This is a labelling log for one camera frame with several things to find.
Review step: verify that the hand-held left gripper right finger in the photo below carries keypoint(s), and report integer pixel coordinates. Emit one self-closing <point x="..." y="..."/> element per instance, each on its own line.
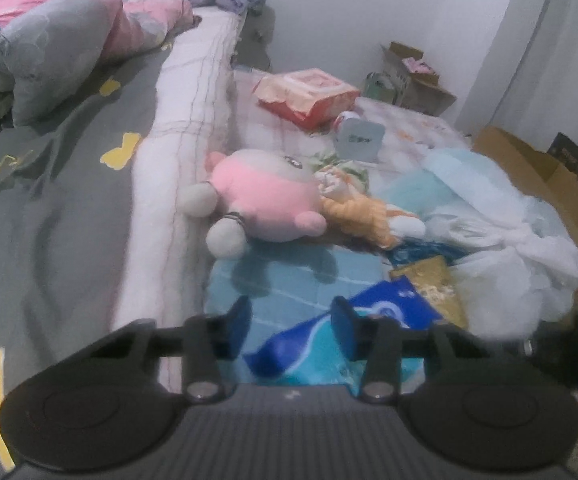
<point x="341" y="329"/>

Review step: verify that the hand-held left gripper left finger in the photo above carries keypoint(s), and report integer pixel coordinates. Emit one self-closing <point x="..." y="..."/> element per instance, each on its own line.
<point x="239" y="326"/>

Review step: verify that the blue white tissue pack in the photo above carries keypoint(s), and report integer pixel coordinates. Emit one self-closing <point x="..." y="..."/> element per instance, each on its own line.
<point x="299" y="347"/>

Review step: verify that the blue checked towel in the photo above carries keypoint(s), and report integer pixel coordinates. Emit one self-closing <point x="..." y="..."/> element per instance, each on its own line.
<point x="279" y="285"/>

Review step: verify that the gold tissue pack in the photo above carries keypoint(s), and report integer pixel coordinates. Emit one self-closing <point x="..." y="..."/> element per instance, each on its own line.
<point x="434" y="285"/>

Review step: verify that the orange striped sock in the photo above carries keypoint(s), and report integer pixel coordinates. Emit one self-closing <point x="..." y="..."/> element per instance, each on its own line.
<point x="364" y="217"/>

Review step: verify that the pink plush toy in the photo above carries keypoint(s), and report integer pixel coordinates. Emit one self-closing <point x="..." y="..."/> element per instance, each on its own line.
<point x="264" y="200"/>

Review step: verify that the white orange dotted cloth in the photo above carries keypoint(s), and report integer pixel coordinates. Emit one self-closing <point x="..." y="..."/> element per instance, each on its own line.
<point x="336" y="185"/>

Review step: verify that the large brown cardboard box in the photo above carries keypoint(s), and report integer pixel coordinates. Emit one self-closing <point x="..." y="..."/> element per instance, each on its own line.
<point x="559" y="185"/>

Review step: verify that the white plastic bag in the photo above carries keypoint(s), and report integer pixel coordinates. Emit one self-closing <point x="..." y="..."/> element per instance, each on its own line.
<point x="494" y="240"/>

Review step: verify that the small black box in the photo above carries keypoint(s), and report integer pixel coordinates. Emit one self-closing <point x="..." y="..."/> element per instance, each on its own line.
<point x="569" y="155"/>

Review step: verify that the pink plaid bed sheet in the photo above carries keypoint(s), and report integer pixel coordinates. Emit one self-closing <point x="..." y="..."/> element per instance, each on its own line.
<point x="404" y="125"/>

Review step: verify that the white fringed blanket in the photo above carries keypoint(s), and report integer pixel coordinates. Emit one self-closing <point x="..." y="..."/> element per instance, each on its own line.
<point x="189" y="110"/>

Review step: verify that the red wet wipes pack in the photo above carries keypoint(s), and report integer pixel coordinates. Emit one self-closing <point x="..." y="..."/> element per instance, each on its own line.
<point x="309" y="92"/>

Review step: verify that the green white bag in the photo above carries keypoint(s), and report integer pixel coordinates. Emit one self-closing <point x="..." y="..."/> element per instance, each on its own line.
<point x="384" y="87"/>

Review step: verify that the small open cardboard box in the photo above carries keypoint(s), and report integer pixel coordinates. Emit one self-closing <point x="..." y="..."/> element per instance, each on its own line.
<point x="424" y="90"/>

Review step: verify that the pink packet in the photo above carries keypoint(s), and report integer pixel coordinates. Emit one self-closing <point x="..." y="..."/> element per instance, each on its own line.
<point x="416" y="66"/>

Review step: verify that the white curtain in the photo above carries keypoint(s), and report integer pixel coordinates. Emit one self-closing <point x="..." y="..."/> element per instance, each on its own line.
<point x="559" y="35"/>

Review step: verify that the grey pillow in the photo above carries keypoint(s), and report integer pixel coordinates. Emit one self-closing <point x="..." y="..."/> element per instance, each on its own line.
<point x="54" y="60"/>

